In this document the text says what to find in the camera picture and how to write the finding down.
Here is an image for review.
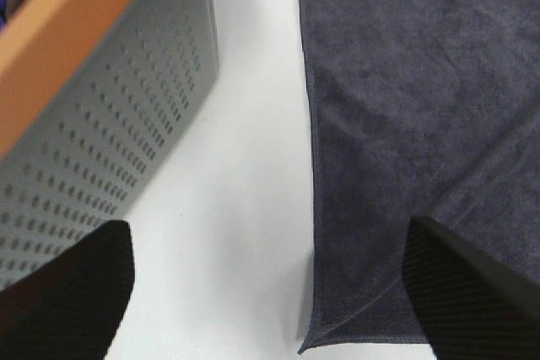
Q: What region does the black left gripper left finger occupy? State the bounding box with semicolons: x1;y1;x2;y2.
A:
1;221;135;359

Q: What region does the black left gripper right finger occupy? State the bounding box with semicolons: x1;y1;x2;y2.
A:
403;217;539;359

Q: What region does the dark grey towel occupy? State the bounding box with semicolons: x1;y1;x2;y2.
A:
299;0;539;350

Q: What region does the grey perforated basket orange rim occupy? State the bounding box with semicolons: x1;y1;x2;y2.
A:
1;0;218;287

